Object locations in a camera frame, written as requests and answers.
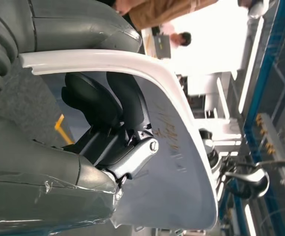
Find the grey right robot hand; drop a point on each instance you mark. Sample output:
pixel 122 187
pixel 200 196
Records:
pixel 34 195

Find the grey laptop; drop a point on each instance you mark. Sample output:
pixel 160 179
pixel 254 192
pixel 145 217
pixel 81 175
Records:
pixel 162 47

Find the person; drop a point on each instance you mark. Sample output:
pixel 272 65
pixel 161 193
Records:
pixel 182 39
pixel 162 13

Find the long ceiling light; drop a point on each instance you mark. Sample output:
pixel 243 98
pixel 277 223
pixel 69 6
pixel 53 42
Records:
pixel 249 221
pixel 251 65

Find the silver black humanoid robot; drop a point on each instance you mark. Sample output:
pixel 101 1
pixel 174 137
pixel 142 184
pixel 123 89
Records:
pixel 252 182

